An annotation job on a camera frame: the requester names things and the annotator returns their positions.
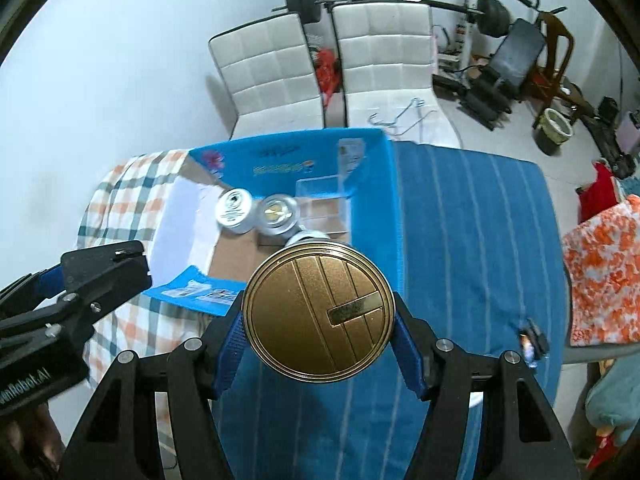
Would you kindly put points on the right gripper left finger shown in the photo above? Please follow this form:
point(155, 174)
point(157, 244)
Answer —
point(116, 436)

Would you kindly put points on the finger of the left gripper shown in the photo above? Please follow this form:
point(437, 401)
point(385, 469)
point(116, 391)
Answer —
point(29, 291)
point(103, 278)

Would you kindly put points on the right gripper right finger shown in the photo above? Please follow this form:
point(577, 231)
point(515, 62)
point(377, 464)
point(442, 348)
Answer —
point(520, 436)

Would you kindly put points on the white jar portrait lid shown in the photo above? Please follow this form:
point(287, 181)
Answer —
point(235, 211)

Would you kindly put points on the silver jar gold emblem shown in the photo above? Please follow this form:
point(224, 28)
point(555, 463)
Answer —
point(277, 216)

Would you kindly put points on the gold round tin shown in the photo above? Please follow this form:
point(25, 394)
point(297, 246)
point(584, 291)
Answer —
point(318, 312)

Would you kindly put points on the white jar black label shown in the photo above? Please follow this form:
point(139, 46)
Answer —
point(305, 236)

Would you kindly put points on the plaid checked cloth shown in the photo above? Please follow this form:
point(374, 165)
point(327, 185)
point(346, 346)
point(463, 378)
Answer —
point(166, 201)

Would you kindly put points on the teal pillow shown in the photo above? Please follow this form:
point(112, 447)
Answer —
point(613, 402)

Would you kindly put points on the blue striped tablecloth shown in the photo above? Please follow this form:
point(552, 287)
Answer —
point(483, 257)

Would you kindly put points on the orange white blanket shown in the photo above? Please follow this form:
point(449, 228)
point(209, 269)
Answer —
point(602, 258)

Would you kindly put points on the clear acrylic box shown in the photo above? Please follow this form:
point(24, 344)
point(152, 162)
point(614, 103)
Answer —
point(323, 205)

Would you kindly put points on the red cloth on floor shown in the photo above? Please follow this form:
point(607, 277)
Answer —
point(599, 195)

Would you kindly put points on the blue cardboard box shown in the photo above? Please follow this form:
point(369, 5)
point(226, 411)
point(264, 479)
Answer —
point(344, 182)

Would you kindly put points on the left white padded chair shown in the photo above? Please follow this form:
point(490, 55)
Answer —
point(266, 68)

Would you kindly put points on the white padded chair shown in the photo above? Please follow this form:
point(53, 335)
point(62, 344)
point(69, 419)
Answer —
point(266, 68)
point(388, 56)

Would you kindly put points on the green waste bin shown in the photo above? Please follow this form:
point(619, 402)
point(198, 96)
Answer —
point(551, 131)

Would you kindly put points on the red bag between chairs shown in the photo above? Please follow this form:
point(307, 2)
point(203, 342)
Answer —
point(328, 74)

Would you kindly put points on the black weight bench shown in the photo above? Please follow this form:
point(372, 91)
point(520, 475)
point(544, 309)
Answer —
point(487, 97)

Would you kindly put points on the barbell with black weights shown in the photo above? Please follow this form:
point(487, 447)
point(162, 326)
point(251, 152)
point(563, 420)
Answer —
point(491, 17)

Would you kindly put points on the brown wooden chair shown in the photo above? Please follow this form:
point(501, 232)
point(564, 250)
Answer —
point(545, 83)

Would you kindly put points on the right white padded chair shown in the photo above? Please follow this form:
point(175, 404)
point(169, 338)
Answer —
point(388, 56)

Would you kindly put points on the wire clothes hanger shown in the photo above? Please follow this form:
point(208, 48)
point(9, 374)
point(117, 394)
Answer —
point(413, 115)

